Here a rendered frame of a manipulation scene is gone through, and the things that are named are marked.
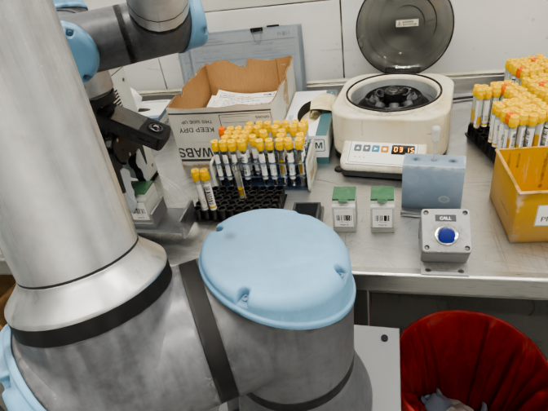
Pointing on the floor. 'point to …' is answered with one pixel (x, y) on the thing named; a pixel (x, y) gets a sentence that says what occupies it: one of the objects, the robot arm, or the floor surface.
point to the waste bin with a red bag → (471, 363)
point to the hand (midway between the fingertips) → (141, 196)
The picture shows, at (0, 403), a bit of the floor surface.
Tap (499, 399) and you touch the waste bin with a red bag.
